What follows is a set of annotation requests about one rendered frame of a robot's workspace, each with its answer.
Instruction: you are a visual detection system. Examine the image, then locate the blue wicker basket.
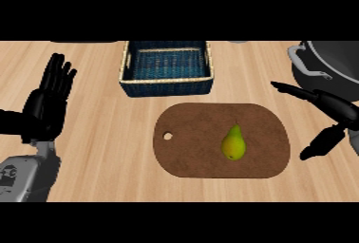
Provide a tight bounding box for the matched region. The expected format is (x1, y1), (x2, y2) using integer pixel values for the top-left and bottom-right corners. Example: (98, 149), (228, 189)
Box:
(118, 41), (214, 98)

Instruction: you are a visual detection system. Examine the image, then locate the brown wooden cutting board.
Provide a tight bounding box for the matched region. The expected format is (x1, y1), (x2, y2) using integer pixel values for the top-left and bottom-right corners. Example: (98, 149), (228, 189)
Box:
(152, 102), (291, 179)

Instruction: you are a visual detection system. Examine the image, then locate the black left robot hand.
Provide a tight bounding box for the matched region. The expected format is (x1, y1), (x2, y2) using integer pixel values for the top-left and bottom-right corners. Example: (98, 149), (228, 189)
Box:
(0, 52), (78, 145)

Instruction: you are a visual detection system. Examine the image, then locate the green yellow pear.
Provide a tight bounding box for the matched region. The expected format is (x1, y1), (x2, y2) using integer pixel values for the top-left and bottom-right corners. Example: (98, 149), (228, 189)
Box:
(220, 123), (248, 161)

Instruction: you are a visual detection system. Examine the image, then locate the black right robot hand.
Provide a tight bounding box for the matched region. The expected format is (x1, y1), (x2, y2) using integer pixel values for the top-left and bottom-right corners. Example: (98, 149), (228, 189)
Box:
(269, 81), (359, 161)

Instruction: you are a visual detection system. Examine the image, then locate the dark grey pot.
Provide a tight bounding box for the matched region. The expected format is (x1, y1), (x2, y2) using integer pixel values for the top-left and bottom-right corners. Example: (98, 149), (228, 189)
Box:
(287, 41), (359, 103)

